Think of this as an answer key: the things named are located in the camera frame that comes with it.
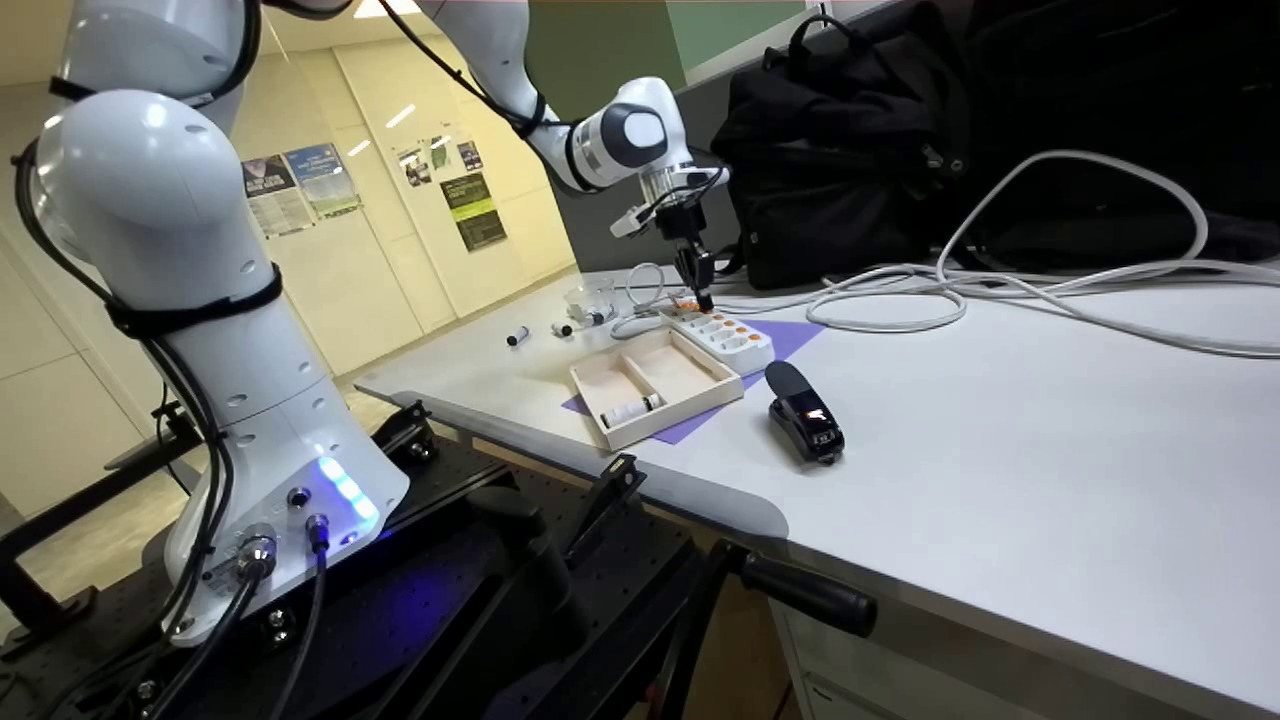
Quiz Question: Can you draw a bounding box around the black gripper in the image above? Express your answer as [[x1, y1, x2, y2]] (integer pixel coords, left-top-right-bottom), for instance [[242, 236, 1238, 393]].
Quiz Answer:
[[642, 170, 727, 312]]

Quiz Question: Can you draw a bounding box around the white divided tray box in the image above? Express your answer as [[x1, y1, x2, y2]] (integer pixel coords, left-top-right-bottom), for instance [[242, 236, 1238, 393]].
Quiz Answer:
[[568, 330, 744, 451]]

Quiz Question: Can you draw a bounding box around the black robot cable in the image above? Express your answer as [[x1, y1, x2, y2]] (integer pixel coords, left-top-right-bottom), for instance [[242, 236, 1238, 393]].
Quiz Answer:
[[7, 134, 290, 698]]

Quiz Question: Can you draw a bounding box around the grey partition panel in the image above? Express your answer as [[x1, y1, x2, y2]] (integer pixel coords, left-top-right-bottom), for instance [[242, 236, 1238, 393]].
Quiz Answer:
[[528, 0, 819, 270]]

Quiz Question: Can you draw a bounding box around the white extension cord power strip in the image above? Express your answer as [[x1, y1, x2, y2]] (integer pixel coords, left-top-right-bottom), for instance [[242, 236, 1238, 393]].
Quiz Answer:
[[671, 312, 776, 378]]

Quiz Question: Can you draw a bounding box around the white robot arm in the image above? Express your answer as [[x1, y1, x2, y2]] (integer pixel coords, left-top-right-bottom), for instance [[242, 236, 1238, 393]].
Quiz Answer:
[[15, 0, 409, 649]]

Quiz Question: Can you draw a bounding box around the dark wall poster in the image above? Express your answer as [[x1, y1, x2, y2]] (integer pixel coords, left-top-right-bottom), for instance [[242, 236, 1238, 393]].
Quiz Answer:
[[442, 171, 506, 252]]

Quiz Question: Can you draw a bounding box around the blue wall poster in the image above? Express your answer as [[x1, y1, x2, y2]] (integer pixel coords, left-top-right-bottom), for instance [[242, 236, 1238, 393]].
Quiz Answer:
[[290, 143, 359, 219]]

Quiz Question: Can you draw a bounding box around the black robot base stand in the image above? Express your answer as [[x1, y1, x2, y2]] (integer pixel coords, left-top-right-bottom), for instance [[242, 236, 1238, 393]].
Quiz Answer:
[[0, 446, 725, 720]]

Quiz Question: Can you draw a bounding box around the white power cable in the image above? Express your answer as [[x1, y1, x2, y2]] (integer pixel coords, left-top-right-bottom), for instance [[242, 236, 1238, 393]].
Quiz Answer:
[[716, 147, 1280, 363]]

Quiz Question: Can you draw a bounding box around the black clamp handle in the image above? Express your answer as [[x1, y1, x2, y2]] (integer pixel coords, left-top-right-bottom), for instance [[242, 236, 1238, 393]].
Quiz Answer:
[[731, 551, 880, 637]]

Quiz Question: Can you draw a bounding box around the black backpack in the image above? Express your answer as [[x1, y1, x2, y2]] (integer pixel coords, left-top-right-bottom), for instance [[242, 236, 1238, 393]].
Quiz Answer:
[[711, 0, 1280, 287]]

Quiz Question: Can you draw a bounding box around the black stapler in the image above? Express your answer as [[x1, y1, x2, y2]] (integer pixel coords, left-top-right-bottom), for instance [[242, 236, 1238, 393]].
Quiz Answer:
[[764, 362, 843, 466]]

